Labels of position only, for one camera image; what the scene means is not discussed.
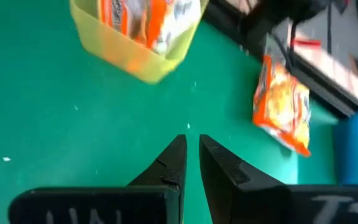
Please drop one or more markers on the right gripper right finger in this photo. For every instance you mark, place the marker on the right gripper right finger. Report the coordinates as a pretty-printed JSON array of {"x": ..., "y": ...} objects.
[{"x": 259, "y": 202}]

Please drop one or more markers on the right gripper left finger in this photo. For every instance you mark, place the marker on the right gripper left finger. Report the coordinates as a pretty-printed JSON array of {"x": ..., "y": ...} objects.
[{"x": 104, "y": 205}]

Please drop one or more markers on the orange Maruchan ramen pack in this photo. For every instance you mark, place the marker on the orange Maruchan ramen pack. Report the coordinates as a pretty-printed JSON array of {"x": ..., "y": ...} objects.
[
  {"x": 160, "y": 21},
  {"x": 112, "y": 15},
  {"x": 281, "y": 109}
]

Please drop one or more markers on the green table mat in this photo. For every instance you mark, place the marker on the green table mat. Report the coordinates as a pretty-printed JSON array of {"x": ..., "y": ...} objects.
[{"x": 57, "y": 124}]

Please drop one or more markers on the blue plastic bin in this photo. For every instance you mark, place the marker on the blue plastic bin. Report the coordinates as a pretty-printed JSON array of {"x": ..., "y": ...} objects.
[{"x": 356, "y": 149}]

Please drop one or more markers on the yellow-green plastic bin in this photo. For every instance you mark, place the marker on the yellow-green plastic bin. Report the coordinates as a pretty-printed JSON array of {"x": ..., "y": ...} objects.
[{"x": 120, "y": 53}]

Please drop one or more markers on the black aluminium table frame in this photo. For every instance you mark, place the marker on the black aluminium table frame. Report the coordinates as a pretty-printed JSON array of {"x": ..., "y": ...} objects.
[{"x": 322, "y": 90}]

